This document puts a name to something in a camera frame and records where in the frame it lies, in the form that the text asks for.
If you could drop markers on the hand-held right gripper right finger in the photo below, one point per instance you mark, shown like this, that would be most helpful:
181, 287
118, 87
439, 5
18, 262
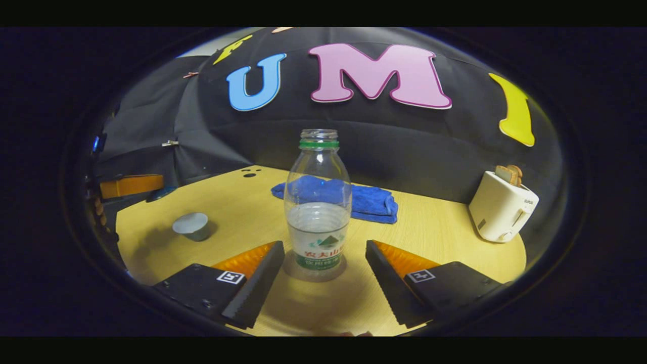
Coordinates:
389, 283

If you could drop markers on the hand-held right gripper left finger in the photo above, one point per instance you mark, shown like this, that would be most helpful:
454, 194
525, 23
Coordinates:
258, 283

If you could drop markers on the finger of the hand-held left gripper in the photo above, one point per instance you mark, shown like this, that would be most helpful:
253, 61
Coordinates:
131, 185

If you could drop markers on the white teacup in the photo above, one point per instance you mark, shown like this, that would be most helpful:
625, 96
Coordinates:
192, 225

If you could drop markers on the clear plastic water bottle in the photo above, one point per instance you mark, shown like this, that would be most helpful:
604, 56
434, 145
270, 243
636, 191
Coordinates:
318, 222

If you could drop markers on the metal backdrop clip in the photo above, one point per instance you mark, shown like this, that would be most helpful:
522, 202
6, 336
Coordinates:
170, 143

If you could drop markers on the blue folded towel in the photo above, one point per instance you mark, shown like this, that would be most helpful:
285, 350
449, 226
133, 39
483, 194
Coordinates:
371, 202

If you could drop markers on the red backdrop clip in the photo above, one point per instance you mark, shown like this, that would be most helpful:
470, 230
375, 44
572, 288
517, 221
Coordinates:
190, 75

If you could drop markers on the white toaster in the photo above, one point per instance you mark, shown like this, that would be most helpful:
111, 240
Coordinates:
500, 212

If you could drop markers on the black backdrop cloth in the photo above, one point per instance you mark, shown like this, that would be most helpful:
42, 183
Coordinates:
404, 136

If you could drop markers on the toast slice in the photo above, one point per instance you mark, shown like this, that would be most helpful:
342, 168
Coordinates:
505, 175
517, 174

